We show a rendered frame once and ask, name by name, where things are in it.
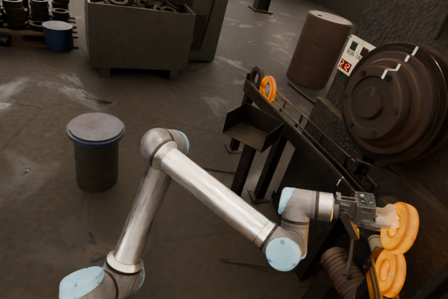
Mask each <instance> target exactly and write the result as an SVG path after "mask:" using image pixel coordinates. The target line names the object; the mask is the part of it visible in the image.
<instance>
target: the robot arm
mask: <svg viewBox="0 0 448 299"><path fill-rule="evenodd" d="M140 149H141V154H142V156H143V158H144V159H145V161H146V162H147V167H146V169H145V172H144V174H143V178H142V179H141V183H140V185H139V188H138V190H137V193H136V195H135V198H134V201H133V204H132V206H131V209H130V211H129V214H128V217H127V220H126V222H125V225H124V227H123V230H122V233H121V235H120V238H119V241H118V243H117V246H116V248H115V250H114V251H111V252H110V253H108V255H107V258H106V261H105V263H104V266H103V267H99V266H93V267H89V268H84V269H81V270H78V271H76V272H73V273H71V274H70V275H68V276H66V277H65V278H64V279H62V281H61V283H60V285H59V299H126V298H127V297H129V296H130V295H132V294H134V293H135V292H136V291H137V290H138V289H139V288H140V287H141V285H142V283H143V281H144V279H145V269H144V266H143V261H142V259H141V257H142V255H143V251H144V249H145V247H146V244H147V241H148V239H149V236H150V234H151V231H152V229H153V226H154V224H155V221H156V218H157V215H158V214H159V211H160V208H161V205H162V203H163V200H164V198H165V195H166V193H167V190H168V188H169V185H170V182H171V179H172V178H173V179H174V180H176V181H177V182H178V183H179V184H180V185H182V186H183V187H184V188H186V189H187V190H188V191H189V192H190V193H191V194H193V195H194V196H195V197H197V198H198V199H199V200H200V201H201V202H202V203H204V204H205V205H206V206H208V207H209V208H210V209H211V210H212V211H213V212H215V213H216V214H218V215H219V216H220V217H221V218H222V219H223V220H225V221H226V222H227V223H229V224H230V225H231V226H232V227H233V228H234V229H236V230H237V231H238V232H240V233H241V234H242V235H243V236H244V237H245V238H247V239H248V240H250V241H251V242H252V243H253V244H254V245H255V246H257V247H258V249H260V251H262V252H263V253H264V254H265V255H266V258H267V261H268V262H269V263H270V265H271V266H272V267H274V269H276V270H279V271H289V270H292V269H293V268H294V267H296V265H298V263H299V262H300V260H302V259H304V258H305V257H306V253H307V240H308V233H309V220H310V218H311V219H315V220H324V221H328V222H331V220H332V219H335V220H337V217H338V214H339V218H340V219H341V221H342V223H343V224H344V226H345V228H346V229H347V231H348V233H349V235H350V237H351V238H352V240H357V239H359V228H358V226H360V227H363V228H365V229H369V230H374V231H384V230H390V229H394V228H399V224H400V220H399V217H398V216H397V214H396V213H395V206H394V205H393V204H388V205H387V206H385V207H384V208H378V207H376V204H375V197H374V195H373V194H372V193H367V192H357V191H356V193H353V194H355V196H354V197H353V198H352V197H346V196H341V193H340V192H336V196H334V198H333V193H328V192H319V191H314V190H305V189H299V188H289V187H285V188H284V189H283V191H282V193H281V198H280V202H279V210H278V213H279V214H282V217H281V227H280V226H279V225H277V224H276V223H274V222H272V221H270V220H269V219H268V218H267V217H266V216H264V215H263V214H261V213H260V212H259V211H258V210H256V209H255V208H253V207H252V206H251V205H250V204H248V203H247V202H245V201H244V200H243V199H242V198H241V197H239V196H238V195H236V194H235V193H234V192H233V191H231V190H230V189H229V188H227V187H226V186H225V185H224V184H222V183H221V182H219V181H218V180H217V179H216V178H214V177H213V176H211V175H210V174H209V173H208V172H206V171H205V170H204V169H202V168H201V167H200V166H199V165H197V164H196V163H194V162H193V161H192V160H191V159H190V158H188V157H187V156H186V154H187V153H188V151H189V141H188V139H187V137H186V136H185V134H183V133H182V132H181V131H177V130H175V129H162V128H155V129H151V130H149V131H147V132H146V133H145V134H144V135H143V138H142V139H141V145H140ZM374 217H375V221H374V220H373V218H374Z"/></svg>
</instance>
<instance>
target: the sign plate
mask: <svg viewBox="0 0 448 299"><path fill-rule="evenodd" d="M352 41H354V42H355V43H357V46H356V48H355V50H352V49H350V46H351V44H352ZM363 47H364V48H366V49H367V50H368V52H369V51H371V50H373V49H374V48H376V47H374V46H372V45H371V44H369V43H368V42H366V41H364V40H362V39H360V38H358V37H356V36H355V35H351V37H350V39H349V41H348V44H347V46H346V48H345V50H344V52H343V55H342V57H341V59H340V62H339V64H338V66H337V68H338V69H339V70H341V71H342V72H344V73H345V74H346V75H348V76H349V75H350V73H351V72H352V70H353V68H354V67H355V65H356V64H357V63H358V62H359V61H360V59H361V58H362V57H363V56H362V55H360V52H361V50H362V48H363ZM368 52H367V53H368ZM343 60H344V63H343ZM341 63H343V64H341ZM340 64H341V67H340ZM346 64H347V65H346ZM348 64H349V65H348ZM346 67H349V68H346ZM345 68H346V70H347V71H346V70H345Z"/></svg>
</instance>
